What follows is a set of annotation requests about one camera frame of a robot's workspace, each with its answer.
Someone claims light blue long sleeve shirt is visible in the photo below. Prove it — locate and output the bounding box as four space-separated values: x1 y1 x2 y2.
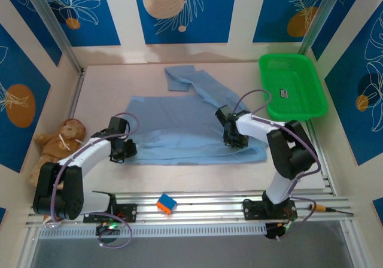
123 65 268 166

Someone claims brown teddy bear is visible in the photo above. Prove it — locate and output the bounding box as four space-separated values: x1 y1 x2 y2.
29 118 87 188

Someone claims blue and orange block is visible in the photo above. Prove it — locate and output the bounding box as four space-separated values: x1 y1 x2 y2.
156 193 177 215

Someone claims black controller board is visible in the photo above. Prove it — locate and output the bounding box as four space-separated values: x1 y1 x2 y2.
265 222 293 240
95 221 124 236

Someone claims green plastic basket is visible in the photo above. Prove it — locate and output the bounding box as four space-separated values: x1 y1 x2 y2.
259 53 329 121

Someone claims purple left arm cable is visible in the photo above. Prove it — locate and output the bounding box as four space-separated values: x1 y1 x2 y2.
49 112 141 248

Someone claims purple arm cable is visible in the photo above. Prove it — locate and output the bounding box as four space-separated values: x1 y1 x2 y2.
49 112 141 248
233 89 323 241

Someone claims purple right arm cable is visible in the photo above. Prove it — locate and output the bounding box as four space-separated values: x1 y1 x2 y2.
233 89 323 241

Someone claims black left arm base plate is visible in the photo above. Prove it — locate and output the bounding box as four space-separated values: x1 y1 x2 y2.
83 203 138 223

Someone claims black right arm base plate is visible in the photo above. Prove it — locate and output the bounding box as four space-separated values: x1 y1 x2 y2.
242 198 297 221

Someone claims aluminium rail frame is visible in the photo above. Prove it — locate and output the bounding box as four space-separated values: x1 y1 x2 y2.
25 190 354 229

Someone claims white slotted cable duct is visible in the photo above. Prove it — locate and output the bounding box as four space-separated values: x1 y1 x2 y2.
38 223 268 239

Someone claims orange handled screwdriver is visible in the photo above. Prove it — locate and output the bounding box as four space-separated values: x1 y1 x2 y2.
309 203 354 215

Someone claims aluminium corner post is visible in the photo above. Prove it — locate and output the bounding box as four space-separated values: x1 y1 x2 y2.
299 0 345 56
22 0 85 74

